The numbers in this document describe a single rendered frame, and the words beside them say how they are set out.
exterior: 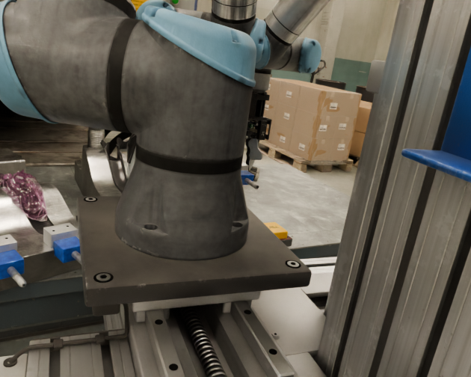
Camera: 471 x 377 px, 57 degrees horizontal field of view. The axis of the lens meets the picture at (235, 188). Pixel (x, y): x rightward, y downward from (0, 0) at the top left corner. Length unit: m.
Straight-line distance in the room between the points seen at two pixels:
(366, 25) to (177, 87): 9.62
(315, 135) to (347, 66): 5.03
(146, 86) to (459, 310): 0.31
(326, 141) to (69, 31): 4.62
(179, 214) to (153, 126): 0.09
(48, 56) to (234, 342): 0.32
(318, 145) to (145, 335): 4.57
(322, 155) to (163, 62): 4.64
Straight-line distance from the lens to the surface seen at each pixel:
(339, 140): 5.12
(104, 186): 1.09
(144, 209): 0.44
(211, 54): 0.40
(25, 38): 0.46
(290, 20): 0.87
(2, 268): 0.79
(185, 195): 0.42
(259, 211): 1.26
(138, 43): 0.43
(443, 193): 0.34
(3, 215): 0.96
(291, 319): 0.54
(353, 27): 9.78
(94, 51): 0.43
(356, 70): 9.96
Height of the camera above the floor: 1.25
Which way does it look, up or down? 18 degrees down
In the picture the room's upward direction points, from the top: 8 degrees clockwise
